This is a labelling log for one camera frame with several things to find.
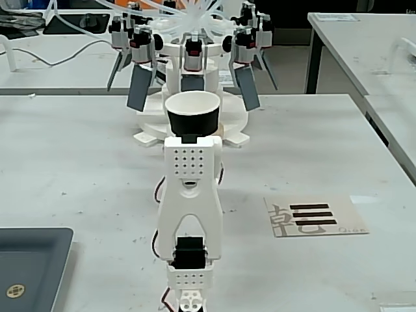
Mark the white carousel dispenser base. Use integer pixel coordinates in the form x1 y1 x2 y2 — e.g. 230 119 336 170
132 42 251 149

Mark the clear plastic tube bundle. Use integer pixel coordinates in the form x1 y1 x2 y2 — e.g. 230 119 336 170
45 0 235 40

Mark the black desk pad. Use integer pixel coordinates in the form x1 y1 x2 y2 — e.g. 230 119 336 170
42 13 111 36

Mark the grey flap servo unit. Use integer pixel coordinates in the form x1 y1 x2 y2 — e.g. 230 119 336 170
179 31 209 96
250 12 280 92
222 26 262 111
240 1 261 20
106 12 134 92
125 25 163 111
126 1 144 17

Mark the dark clutter pile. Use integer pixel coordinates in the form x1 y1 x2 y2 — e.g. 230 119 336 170
0 6 46 40

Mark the printed paper mat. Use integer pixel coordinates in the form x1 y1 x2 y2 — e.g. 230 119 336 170
263 194 371 239

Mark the black paper cup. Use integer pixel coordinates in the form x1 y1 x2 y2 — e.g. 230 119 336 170
164 90 222 137

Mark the white flat card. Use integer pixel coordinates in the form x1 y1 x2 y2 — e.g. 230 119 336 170
379 304 416 312

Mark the white side table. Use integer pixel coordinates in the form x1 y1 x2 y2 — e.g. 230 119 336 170
363 94 416 189

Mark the white arched stand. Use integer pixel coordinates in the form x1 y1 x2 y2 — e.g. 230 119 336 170
0 33 18 73

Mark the dark grey tray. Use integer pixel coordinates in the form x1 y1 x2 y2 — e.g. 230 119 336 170
0 227 75 312

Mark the long white background table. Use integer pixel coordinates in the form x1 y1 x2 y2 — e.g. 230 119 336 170
0 8 309 96

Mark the grey cable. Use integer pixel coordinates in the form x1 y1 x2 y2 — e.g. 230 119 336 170
14 32 113 68

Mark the white table with dark leg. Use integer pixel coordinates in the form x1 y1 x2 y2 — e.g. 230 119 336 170
307 12 416 98

